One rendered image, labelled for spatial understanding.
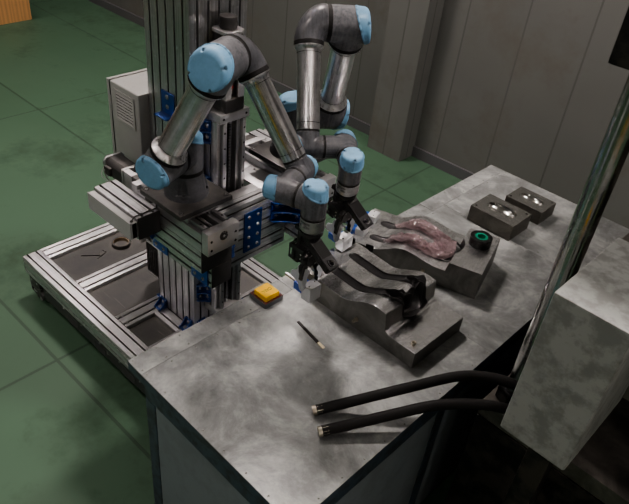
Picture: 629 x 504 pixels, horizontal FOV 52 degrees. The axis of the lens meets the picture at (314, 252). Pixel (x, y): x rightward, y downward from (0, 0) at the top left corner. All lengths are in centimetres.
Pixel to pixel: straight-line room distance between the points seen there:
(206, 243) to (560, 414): 122
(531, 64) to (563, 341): 314
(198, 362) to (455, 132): 317
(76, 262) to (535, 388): 243
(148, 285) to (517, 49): 265
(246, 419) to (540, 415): 77
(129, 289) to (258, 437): 153
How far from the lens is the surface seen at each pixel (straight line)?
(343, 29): 215
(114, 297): 312
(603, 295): 137
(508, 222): 269
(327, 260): 189
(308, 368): 196
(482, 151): 465
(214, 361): 197
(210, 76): 177
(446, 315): 215
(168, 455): 215
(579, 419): 145
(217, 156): 237
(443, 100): 472
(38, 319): 340
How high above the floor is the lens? 222
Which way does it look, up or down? 36 degrees down
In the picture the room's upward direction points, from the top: 7 degrees clockwise
